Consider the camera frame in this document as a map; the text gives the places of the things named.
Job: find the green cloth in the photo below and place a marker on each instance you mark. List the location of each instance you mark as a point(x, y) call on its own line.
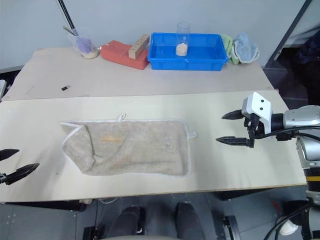
point(228, 47)

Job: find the black ribbed rod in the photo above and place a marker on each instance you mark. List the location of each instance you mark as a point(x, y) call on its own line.
point(67, 15)

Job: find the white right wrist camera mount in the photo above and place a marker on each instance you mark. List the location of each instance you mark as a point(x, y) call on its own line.
point(260, 106)

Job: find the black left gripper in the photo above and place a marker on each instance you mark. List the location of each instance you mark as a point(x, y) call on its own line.
point(2, 179)

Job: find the dark rounded shape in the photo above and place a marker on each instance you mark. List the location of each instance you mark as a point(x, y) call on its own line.
point(130, 221)

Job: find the clear measuring cup purple contents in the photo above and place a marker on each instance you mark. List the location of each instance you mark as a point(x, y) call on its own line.
point(85, 45)

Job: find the wooden block with letters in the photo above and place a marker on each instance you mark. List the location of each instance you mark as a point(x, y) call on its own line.
point(137, 47)

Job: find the white shoe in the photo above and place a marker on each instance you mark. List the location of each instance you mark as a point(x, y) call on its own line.
point(287, 228)

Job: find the metal tool in cup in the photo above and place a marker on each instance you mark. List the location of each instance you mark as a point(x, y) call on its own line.
point(70, 30)

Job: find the blue plastic bin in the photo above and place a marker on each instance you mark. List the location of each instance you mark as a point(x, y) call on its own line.
point(187, 61)

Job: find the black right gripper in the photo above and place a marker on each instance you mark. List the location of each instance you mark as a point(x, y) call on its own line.
point(255, 125)

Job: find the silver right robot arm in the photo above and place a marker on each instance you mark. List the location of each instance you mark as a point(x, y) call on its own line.
point(300, 116)

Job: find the dark slanted post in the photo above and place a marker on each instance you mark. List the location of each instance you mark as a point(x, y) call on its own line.
point(287, 32)

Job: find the small black clip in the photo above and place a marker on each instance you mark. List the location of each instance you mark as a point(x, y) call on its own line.
point(65, 88)

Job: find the beige towel with white trim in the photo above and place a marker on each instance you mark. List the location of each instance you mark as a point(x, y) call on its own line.
point(140, 150)

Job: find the black table frame bar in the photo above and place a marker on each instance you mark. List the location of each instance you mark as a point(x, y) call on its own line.
point(50, 205)
point(260, 192)

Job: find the red brick block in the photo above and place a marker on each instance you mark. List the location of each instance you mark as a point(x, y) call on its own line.
point(117, 53)

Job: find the clear cup with beige grains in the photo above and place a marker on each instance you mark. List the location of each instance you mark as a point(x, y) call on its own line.
point(182, 48)

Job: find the light blue cloth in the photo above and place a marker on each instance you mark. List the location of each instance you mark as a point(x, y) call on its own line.
point(246, 48)

